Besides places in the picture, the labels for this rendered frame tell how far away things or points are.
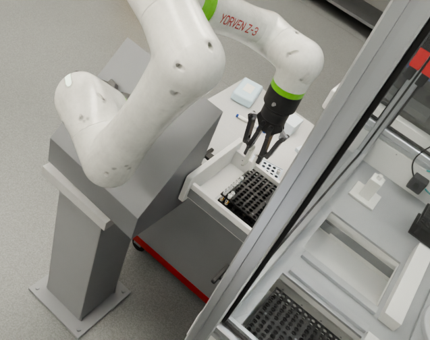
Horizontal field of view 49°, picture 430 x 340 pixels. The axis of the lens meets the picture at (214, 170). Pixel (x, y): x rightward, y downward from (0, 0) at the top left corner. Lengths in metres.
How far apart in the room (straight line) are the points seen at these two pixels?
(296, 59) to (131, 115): 0.43
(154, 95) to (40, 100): 2.12
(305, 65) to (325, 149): 0.59
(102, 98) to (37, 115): 1.71
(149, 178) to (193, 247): 0.71
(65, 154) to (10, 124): 1.35
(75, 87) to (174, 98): 0.39
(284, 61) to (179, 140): 0.36
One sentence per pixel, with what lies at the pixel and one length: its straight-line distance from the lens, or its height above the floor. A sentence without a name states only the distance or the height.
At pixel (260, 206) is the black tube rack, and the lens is 1.42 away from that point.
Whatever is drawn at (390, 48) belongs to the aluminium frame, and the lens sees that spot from 0.53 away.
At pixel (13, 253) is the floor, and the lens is 2.25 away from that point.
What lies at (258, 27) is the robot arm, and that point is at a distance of 1.15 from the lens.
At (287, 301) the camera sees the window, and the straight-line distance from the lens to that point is 0.80.
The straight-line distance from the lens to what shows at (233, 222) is 1.38.
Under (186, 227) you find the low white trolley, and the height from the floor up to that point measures 0.41.
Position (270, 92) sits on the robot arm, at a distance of 1.24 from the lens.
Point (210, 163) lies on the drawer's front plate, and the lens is 1.43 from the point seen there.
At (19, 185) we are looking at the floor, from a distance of 2.48.
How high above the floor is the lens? 1.89
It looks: 43 degrees down
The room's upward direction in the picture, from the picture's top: 24 degrees clockwise
